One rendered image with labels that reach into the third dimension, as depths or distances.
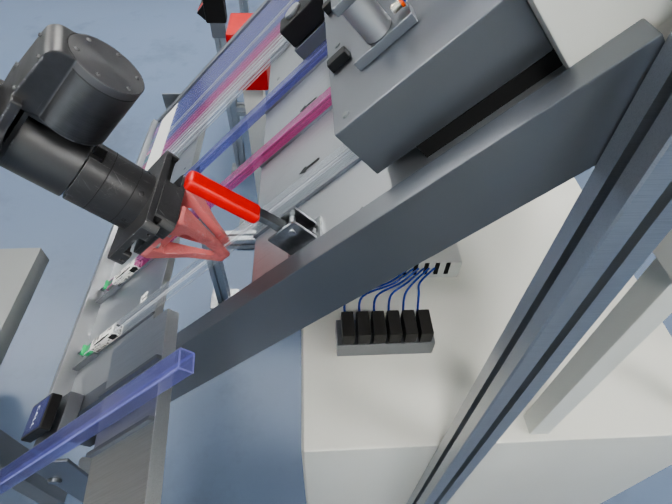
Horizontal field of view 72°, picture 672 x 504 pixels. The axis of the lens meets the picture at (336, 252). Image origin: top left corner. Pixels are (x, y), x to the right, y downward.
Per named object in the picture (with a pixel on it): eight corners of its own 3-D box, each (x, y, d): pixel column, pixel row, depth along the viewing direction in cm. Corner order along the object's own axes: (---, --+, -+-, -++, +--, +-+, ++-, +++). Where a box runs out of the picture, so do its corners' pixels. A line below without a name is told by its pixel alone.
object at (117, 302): (79, 424, 60) (54, 418, 58) (172, 131, 103) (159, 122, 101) (160, 374, 51) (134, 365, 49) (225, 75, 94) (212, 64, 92)
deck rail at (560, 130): (90, 447, 60) (40, 436, 57) (94, 432, 62) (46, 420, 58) (691, 113, 26) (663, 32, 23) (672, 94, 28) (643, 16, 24)
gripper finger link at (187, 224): (250, 207, 49) (173, 156, 44) (245, 258, 44) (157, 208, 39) (212, 238, 52) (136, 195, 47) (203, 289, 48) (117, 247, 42)
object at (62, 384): (94, 432, 62) (38, 418, 58) (179, 141, 105) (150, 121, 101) (98, 429, 61) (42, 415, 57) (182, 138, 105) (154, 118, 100)
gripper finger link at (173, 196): (249, 214, 48) (170, 163, 43) (244, 266, 44) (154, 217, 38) (211, 245, 52) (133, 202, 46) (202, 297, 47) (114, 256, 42)
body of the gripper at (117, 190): (185, 158, 45) (113, 111, 41) (164, 234, 38) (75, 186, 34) (150, 194, 48) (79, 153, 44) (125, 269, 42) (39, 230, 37)
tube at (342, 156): (90, 358, 62) (82, 355, 61) (93, 349, 63) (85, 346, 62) (390, 132, 37) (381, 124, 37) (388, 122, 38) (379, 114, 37)
